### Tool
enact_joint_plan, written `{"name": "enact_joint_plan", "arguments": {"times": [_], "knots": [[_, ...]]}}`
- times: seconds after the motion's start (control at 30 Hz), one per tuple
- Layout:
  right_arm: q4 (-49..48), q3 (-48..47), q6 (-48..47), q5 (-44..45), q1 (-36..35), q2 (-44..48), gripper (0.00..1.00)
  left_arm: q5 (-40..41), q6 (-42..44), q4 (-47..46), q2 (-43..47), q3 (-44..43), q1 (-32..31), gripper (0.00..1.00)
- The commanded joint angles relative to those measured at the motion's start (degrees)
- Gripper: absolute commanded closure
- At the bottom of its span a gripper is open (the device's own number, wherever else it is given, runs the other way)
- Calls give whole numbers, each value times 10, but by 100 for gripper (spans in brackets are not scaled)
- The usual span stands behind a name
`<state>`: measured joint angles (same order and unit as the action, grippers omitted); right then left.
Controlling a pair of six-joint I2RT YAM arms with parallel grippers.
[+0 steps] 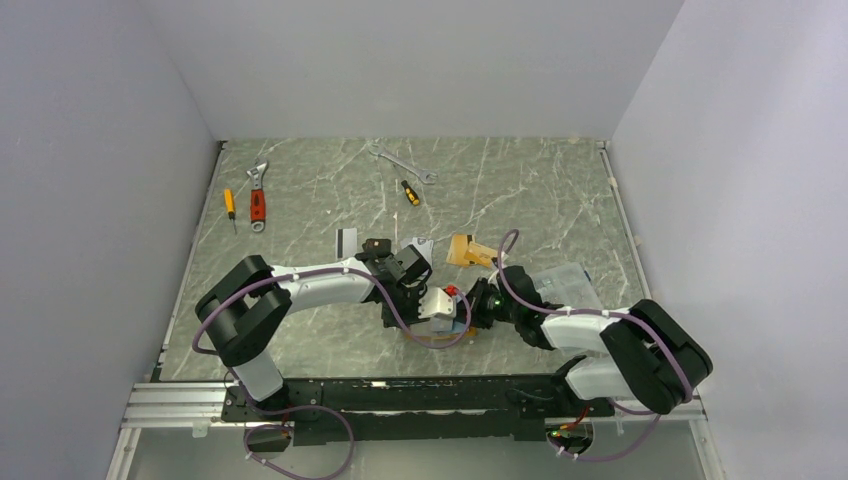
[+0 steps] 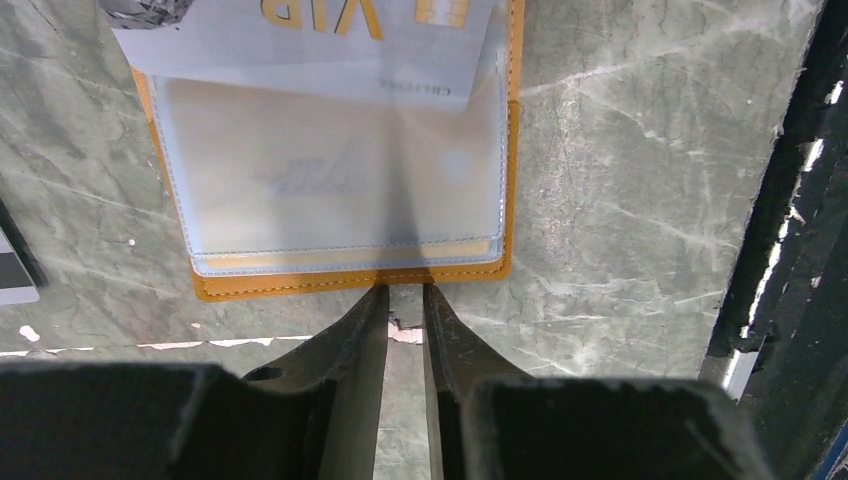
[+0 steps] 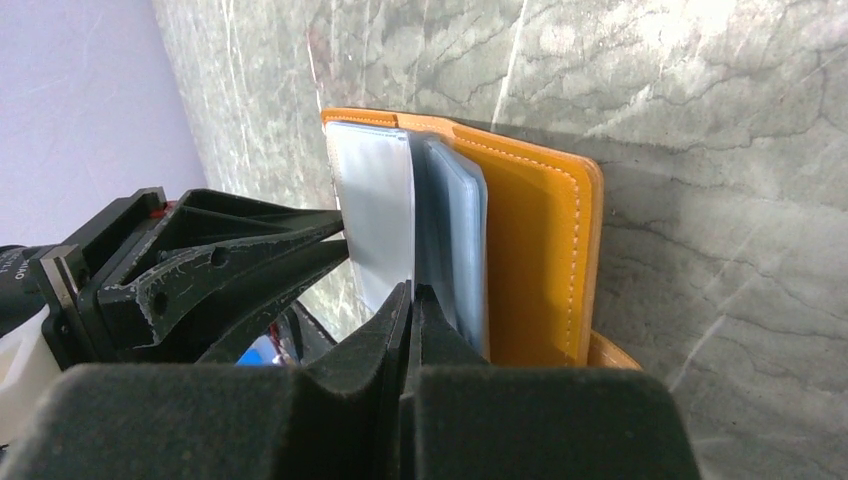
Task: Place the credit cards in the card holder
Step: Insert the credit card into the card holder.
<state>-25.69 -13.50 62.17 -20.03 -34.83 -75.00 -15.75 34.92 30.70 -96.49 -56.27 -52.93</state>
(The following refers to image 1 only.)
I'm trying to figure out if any white striped credit card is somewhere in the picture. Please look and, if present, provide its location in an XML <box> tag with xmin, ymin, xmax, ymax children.
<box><xmin>335</xmin><ymin>228</ymin><xmax>358</xmax><ymax>260</ymax></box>

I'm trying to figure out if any clear plastic screw box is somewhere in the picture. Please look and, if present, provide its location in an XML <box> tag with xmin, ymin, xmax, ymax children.
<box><xmin>530</xmin><ymin>262</ymin><xmax>602</xmax><ymax>309</ymax></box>

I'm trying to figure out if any orange leather card holder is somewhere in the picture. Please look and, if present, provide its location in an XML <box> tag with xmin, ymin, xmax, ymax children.
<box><xmin>403</xmin><ymin>322</ymin><xmax>478</xmax><ymax>345</ymax></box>

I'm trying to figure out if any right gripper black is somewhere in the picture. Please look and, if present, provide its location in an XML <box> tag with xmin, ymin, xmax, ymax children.
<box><xmin>453</xmin><ymin>277</ymin><xmax>521</xmax><ymax>330</ymax></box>

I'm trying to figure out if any black credit card stack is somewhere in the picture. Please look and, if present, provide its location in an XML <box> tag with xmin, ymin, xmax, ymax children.
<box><xmin>362</xmin><ymin>238</ymin><xmax>392</xmax><ymax>257</ymax></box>

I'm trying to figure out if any silver open-end wrench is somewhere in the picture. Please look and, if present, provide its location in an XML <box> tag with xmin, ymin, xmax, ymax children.
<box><xmin>367</xmin><ymin>142</ymin><xmax>438</xmax><ymax>185</ymax></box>

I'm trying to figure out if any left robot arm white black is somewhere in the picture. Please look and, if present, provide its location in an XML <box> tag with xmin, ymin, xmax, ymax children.
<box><xmin>195</xmin><ymin>245</ymin><xmax>431</xmax><ymax>420</ymax></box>

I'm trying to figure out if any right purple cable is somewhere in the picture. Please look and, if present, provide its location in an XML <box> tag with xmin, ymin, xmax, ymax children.
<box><xmin>493</xmin><ymin>228</ymin><xmax>697</xmax><ymax>464</ymax></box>

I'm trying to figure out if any black yellow stubby screwdriver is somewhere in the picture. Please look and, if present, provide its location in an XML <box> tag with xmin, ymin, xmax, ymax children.
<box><xmin>400</xmin><ymin>180</ymin><xmax>421</xmax><ymax>206</ymax></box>

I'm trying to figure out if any small yellow screwdriver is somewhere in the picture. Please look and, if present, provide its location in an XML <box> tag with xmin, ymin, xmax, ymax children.
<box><xmin>224</xmin><ymin>188</ymin><xmax>238</xmax><ymax>234</ymax></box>

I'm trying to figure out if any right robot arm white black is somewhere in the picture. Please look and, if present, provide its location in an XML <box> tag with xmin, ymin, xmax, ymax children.
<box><xmin>460</xmin><ymin>266</ymin><xmax>714</xmax><ymax>415</ymax></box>

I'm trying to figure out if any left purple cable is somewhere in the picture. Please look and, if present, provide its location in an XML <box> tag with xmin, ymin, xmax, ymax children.
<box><xmin>192</xmin><ymin>266</ymin><xmax>474</xmax><ymax>480</ymax></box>

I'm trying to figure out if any purple cable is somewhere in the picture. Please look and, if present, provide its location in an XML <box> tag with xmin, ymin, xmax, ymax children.
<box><xmin>192</xmin><ymin>266</ymin><xmax>474</xmax><ymax>480</ymax></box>
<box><xmin>493</xmin><ymin>228</ymin><xmax>697</xmax><ymax>464</ymax></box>

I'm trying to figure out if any grey credit card stack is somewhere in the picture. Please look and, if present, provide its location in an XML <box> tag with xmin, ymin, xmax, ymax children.
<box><xmin>400</xmin><ymin>237</ymin><xmax>434</xmax><ymax>264</ymax></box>

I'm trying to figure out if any red handled adjustable wrench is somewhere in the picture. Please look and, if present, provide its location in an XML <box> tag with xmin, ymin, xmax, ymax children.
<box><xmin>246</xmin><ymin>158</ymin><xmax>268</xmax><ymax>233</ymax></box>

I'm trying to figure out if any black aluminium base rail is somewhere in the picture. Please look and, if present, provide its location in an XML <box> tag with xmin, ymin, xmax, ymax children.
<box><xmin>121</xmin><ymin>374</ymin><xmax>708</xmax><ymax>446</ymax></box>

